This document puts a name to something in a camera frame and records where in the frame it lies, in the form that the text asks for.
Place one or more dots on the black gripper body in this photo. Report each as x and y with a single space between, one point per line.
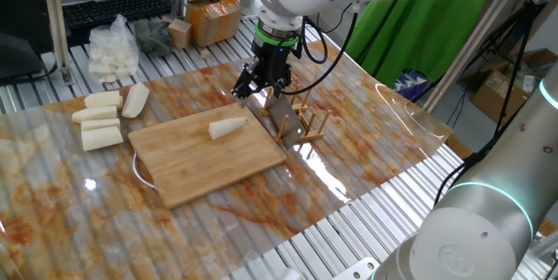
272 59

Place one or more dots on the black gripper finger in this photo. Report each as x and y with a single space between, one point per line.
244 88
284 81

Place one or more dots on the steel cleaver knife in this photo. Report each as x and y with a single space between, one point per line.
287 123

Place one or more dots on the tapered white radish piece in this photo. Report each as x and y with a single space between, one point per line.
224 128

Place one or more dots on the plastic bag of radish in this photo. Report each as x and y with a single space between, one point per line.
111 59

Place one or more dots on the small beige block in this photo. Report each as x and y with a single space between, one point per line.
206 54

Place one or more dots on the wooden peg rack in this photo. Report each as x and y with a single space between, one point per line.
310 136

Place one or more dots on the taped cardboard box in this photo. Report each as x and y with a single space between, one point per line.
213 20

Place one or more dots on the small cardboard cube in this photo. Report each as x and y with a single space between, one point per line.
179 33

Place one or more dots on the wooden cutting board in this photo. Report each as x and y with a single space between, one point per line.
196 162

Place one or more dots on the grey green cloth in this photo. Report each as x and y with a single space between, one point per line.
152 38

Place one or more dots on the blue patterned bag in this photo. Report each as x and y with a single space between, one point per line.
410 84

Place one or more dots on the green fabric backdrop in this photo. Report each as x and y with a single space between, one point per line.
414 40

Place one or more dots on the black computer keyboard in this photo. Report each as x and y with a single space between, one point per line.
113 9

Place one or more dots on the open cardboard box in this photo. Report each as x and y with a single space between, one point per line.
492 92

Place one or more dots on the marble pattern plastic mat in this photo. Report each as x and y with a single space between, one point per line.
87 227

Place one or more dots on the black tripod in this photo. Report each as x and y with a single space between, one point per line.
512 75

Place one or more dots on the black computer monitor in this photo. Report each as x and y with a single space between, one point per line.
22 9

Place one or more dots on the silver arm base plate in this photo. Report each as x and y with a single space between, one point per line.
355 269

